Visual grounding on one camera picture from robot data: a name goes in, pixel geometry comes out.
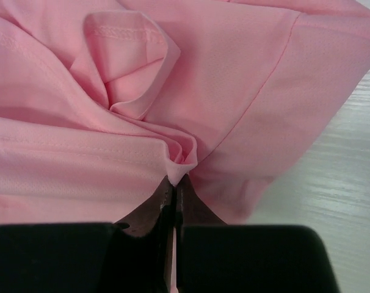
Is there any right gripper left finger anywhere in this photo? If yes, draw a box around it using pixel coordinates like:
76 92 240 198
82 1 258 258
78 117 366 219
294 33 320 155
0 178 175 292

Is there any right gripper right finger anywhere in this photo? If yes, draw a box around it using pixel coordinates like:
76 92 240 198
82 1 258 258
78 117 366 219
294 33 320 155
175 176 339 292

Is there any pink t-shirt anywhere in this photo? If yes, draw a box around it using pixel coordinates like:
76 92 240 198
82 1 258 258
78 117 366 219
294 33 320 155
0 0 370 293

